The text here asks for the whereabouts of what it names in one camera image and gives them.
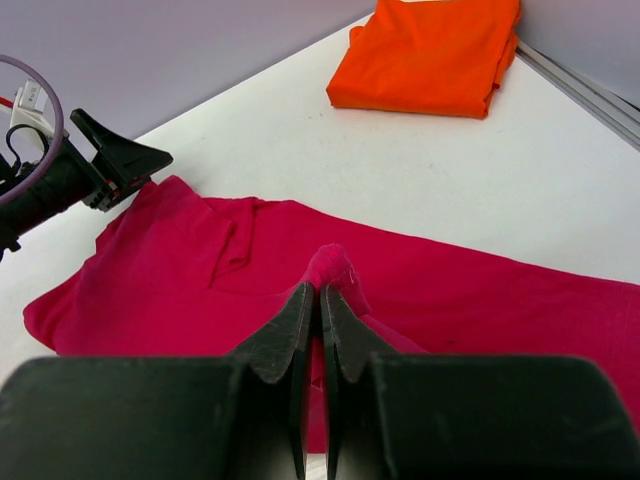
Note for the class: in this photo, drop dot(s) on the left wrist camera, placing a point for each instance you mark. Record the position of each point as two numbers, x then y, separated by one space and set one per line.
26 112

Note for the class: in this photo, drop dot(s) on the magenta t shirt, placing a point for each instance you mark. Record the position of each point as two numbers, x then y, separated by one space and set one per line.
177 274

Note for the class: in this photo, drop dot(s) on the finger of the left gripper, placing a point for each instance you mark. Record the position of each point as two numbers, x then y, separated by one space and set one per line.
123 165

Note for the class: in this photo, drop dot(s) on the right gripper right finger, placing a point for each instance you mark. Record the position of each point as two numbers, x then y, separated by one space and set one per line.
407 416

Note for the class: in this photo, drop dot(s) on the folded orange t shirt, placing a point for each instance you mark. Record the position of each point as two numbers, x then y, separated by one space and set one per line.
428 57

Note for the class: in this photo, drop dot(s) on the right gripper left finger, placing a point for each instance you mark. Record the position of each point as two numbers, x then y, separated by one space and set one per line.
239 416

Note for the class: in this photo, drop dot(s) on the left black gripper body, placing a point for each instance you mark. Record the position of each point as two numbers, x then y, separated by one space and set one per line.
70 179

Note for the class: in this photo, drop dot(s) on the aluminium rail frame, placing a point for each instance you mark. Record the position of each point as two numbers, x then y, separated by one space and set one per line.
609 109

